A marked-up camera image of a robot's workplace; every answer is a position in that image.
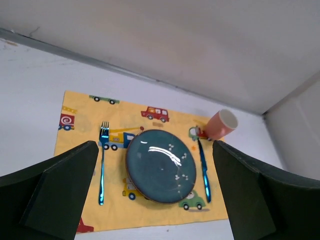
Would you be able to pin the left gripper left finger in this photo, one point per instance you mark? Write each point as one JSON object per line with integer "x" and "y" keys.
{"x": 45, "y": 201}

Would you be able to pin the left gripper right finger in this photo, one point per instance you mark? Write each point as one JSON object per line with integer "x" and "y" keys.
{"x": 264, "y": 202}

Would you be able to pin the yellow car print cloth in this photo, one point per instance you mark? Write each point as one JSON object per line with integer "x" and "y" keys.
{"x": 124, "y": 206}

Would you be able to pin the blue metal knife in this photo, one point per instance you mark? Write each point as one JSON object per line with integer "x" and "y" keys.
{"x": 204, "y": 169}

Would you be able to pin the blue metal fork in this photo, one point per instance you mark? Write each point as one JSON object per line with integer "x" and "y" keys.
{"x": 103, "y": 138}

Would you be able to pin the teal ceramic plate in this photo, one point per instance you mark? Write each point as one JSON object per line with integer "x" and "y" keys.
{"x": 160, "y": 166}

